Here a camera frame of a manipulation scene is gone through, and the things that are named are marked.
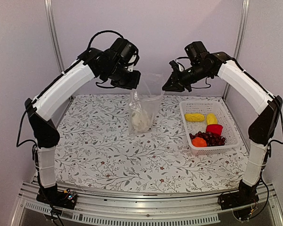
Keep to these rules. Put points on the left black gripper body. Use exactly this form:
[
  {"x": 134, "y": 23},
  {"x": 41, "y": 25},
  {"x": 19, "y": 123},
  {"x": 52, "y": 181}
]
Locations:
[{"x": 120, "y": 78}]

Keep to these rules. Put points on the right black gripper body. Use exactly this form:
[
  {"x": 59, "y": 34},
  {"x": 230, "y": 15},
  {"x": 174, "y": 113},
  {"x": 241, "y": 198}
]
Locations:
[{"x": 183, "y": 80}]

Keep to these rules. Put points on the clear zip top bag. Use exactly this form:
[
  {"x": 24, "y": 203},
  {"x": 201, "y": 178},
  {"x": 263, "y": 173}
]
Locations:
[{"x": 147, "y": 96}]

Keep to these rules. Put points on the yellow corn toy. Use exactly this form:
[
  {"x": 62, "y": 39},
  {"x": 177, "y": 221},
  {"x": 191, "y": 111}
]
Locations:
[
  {"x": 194, "y": 117},
  {"x": 211, "y": 119}
]

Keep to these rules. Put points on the white cauliflower toy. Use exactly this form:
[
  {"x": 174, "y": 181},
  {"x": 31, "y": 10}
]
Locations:
[{"x": 140, "y": 121}]

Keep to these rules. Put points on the red pepper toy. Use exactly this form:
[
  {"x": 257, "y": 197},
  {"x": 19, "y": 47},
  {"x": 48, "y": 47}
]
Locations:
[{"x": 214, "y": 129}]

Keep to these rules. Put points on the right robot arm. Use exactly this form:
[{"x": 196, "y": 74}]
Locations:
[{"x": 266, "y": 105}]

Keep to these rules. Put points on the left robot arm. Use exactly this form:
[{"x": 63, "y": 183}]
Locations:
[{"x": 115, "y": 64}]

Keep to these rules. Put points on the white plastic basket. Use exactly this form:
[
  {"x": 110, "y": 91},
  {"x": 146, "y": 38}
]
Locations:
[{"x": 205, "y": 107}]

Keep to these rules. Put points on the orange pumpkin toy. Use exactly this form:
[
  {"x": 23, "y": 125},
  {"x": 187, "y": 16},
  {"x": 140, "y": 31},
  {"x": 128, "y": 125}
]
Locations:
[{"x": 199, "y": 142}]

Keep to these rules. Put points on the dark red grape bunch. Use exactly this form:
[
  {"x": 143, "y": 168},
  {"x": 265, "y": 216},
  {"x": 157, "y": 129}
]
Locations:
[{"x": 211, "y": 139}]

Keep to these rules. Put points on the floral table mat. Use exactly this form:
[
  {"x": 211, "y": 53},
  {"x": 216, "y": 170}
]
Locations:
[{"x": 97, "y": 150}]

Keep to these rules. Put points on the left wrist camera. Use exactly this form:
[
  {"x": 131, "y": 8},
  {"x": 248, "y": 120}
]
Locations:
[{"x": 125, "y": 51}]

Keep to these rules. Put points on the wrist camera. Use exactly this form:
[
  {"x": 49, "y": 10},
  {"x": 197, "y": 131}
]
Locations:
[
  {"x": 196, "y": 51},
  {"x": 125, "y": 51}
]

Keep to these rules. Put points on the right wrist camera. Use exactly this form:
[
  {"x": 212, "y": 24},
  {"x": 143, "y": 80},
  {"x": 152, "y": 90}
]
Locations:
[{"x": 196, "y": 51}]

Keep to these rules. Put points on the right aluminium post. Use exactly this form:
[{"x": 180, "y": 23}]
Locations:
[{"x": 242, "y": 27}]

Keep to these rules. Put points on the aluminium post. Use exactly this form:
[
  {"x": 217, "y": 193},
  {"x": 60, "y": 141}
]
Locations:
[
  {"x": 53, "y": 33},
  {"x": 242, "y": 27}
]

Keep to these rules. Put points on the left aluminium post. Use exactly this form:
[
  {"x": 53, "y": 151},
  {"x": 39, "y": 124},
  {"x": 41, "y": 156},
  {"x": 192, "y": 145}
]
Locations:
[{"x": 53, "y": 33}]

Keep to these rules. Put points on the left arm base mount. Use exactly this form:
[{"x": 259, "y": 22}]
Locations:
[{"x": 65, "y": 199}]

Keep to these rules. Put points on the aluminium front rail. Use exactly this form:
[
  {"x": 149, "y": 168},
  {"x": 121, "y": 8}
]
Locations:
[{"x": 99, "y": 207}]

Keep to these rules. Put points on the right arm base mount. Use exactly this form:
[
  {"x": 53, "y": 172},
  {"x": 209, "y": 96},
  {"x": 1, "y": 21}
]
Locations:
[{"x": 245, "y": 199}]

